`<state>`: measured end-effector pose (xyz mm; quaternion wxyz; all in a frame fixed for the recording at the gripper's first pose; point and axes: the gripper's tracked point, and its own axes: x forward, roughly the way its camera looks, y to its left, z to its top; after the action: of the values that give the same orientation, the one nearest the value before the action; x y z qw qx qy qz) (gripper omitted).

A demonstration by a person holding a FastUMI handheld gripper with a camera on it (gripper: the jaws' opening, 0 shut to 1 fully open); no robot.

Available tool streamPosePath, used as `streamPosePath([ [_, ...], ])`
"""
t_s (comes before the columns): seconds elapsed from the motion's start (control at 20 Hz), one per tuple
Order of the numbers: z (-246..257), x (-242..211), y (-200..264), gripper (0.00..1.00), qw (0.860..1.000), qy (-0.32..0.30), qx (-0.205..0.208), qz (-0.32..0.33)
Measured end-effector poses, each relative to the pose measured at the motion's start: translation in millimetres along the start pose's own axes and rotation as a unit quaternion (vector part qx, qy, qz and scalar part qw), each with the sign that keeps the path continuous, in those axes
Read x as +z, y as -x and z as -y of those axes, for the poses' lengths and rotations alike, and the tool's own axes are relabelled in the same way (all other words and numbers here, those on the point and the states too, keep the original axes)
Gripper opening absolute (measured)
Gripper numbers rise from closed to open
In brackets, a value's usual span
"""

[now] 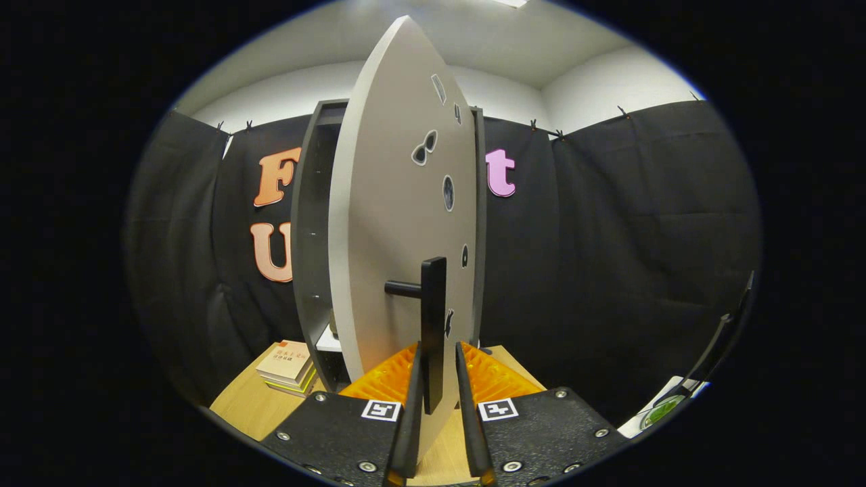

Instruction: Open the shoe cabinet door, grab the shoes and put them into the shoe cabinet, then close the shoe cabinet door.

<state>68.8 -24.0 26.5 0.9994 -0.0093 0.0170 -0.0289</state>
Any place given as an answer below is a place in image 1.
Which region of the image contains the beige shoe cabinet door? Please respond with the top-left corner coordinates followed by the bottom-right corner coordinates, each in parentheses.
top-left (328, 15), bottom-right (478, 467)

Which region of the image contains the black rod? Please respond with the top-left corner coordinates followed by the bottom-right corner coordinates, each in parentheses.
top-left (653, 271), bottom-right (755, 407)

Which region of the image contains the dark grey shoe cabinet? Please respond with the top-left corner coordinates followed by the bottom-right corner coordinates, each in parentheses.
top-left (291, 99), bottom-right (486, 393)

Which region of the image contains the beige book orange print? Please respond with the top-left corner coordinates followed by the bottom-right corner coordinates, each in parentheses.
top-left (256, 340), bottom-right (313, 388)

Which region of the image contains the black door handle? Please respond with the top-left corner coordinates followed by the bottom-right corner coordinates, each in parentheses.
top-left (384, 257), bottom-right (447, 415)

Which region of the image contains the white book yellow edge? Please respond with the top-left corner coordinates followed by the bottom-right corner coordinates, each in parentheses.
top-left (271, 379), bottom-right (319, 398)
top-left (265, 369), bottom-right (317, 393)

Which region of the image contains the black backdrop cloth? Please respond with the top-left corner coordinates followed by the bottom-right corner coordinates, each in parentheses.
top-left (123, 100), bottom-right (764, 427)

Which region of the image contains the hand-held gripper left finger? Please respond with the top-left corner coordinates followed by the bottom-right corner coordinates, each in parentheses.
top-left (260, 342), bottom-right (425, 487)

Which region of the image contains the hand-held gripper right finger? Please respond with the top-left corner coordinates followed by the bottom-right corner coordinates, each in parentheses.
top-left (455, 342), bottom-right (630, 487)

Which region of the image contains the white green object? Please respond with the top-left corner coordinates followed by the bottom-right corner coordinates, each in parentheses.
top-left (619, 375), bottom-right (711, 439)

